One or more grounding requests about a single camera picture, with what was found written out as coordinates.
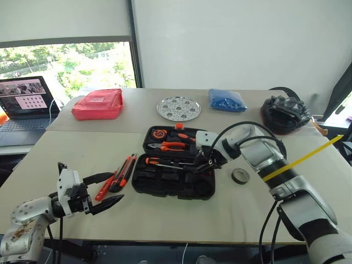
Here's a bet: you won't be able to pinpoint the dark window frame post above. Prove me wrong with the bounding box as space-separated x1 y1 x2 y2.
128 0 144 89

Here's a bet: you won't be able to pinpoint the white roller blind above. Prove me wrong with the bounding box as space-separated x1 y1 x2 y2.
0 0 132 42

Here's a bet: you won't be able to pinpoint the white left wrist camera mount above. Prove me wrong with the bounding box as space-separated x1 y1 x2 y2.
56 162 83 217

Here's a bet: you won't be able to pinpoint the black tape roll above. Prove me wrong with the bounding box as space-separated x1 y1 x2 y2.
230 168 250 185

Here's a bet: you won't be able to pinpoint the white laptop cable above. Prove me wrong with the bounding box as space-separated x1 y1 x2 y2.
48 98 57 125

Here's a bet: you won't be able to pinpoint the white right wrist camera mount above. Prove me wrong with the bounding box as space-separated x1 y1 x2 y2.
194 130 218 151

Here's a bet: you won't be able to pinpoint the black plastic tool case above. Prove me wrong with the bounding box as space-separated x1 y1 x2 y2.
131 123 217 201

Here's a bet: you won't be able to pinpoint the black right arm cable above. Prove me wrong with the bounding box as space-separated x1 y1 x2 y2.
208 122 287 264

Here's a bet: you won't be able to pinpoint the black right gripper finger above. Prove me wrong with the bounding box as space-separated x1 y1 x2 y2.
193 150 210 166
189 162 215 175

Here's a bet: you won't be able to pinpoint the black crumpled bag bundle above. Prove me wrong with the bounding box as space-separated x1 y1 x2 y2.
259 86 314 136

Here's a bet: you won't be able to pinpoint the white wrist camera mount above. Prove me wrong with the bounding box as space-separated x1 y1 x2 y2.
56 162 83 217
194 130 218 151

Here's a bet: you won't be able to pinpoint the orange black hammer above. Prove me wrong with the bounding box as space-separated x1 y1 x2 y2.
167 130 197 142

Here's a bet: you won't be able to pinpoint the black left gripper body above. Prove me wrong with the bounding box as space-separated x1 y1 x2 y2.
67 183 94 218

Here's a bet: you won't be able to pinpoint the black orange utility knife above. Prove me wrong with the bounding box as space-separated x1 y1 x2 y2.
108 154 138 194

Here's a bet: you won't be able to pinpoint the yellow zip tie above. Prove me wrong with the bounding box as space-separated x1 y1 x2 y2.
262 134 345 183

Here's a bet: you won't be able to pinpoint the small red utility knife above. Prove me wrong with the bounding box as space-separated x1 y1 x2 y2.
94 171 118 202

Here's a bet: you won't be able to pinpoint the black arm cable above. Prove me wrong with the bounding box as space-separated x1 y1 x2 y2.
208 122 287 264
46 214 64 264

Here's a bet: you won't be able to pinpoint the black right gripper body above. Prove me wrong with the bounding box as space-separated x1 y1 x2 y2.
202 146 229 171

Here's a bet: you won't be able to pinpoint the slim black screwdriver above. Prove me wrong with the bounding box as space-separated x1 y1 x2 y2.
156 161 197 168

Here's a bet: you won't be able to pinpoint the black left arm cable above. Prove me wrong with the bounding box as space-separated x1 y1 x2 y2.
46 214 64 264

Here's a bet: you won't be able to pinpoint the dark grey laptop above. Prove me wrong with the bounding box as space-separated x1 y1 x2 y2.
0 75 62 147

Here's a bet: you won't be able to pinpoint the blue plastic bag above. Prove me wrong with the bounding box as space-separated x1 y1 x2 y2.
207 88 249 113

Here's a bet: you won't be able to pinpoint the red fabric pouch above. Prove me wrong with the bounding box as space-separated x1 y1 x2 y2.
71 88 124 122

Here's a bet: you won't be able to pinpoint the round perforated metal plate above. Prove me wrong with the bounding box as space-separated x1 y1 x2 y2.
156 95 202 122

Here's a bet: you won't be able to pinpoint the orange handled pliers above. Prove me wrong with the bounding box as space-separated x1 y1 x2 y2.
147 140 190 153

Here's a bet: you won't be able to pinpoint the orange black screwdriver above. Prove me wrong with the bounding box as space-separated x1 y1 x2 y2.
145 156 184 170

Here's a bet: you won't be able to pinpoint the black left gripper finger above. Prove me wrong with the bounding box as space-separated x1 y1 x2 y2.
82 172 116 189
89 194 125 216

